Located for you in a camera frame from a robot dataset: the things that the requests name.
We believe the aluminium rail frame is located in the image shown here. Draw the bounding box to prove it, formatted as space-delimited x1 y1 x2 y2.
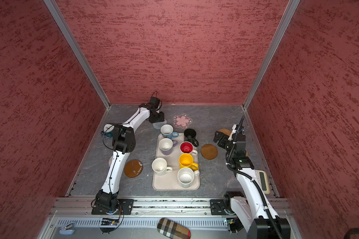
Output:
38 196 246 239

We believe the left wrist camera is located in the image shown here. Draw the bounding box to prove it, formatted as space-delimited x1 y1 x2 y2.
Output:
149 96 161 110

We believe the plaid glasses case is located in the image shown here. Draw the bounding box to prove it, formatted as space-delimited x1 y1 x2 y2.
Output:
157 218 191 239

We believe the white patterned round coaster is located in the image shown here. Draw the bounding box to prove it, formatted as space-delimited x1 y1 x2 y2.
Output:
108 156 113 167

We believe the beige serving tray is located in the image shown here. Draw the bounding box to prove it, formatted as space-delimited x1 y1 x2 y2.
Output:
153 133 200 191

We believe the black mug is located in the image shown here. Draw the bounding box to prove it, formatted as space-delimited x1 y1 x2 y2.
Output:
183 128 199 147

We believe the small stapler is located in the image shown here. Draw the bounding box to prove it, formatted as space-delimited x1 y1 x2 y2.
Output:
59 222 75 236

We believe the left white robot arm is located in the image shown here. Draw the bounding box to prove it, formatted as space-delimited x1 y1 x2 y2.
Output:
92 99 165 215

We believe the white mug front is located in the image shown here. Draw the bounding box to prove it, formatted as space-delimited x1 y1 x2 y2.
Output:
177 167 200 188

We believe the brown wooden coaster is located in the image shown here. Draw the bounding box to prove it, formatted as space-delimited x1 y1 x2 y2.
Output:
200 144 218 160

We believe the yellow mug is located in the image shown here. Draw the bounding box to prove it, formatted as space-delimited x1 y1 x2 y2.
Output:
179 153 199 171

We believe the red interior mug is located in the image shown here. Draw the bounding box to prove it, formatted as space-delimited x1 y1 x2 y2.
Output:
180 141 198 155

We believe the white mug left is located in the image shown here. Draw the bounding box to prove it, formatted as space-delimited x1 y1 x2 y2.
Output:
152 158 173 176

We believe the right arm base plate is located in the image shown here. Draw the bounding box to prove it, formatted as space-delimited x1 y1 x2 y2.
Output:
209 199 227 216

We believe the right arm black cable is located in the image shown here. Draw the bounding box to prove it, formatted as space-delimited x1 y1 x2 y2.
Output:
225 116 285 239

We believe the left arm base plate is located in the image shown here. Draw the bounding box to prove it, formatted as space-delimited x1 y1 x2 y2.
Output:
91 198 134 216

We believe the blue floral mug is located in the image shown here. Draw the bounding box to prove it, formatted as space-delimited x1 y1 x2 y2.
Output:
160 124 179 139

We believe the lavender mug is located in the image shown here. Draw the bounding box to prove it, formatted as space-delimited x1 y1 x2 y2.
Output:
158 138 178 155

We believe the white mug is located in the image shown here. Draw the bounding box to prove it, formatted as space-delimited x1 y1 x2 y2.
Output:
177 167 200 188
152 158 173 176

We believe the dark glossy brown coaster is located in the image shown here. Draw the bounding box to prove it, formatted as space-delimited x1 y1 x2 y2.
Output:
124 159 143 178

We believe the beige calculator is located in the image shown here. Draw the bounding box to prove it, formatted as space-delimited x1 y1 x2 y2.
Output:
254 170 270 195

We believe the pink flower coaster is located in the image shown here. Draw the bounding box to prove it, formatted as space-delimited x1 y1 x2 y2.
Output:
173 114 193 129

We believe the grey round coaster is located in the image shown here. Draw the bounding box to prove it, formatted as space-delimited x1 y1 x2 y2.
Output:
153 120 167 129

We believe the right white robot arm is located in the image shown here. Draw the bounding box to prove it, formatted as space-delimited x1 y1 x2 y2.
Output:
213 130 291 239

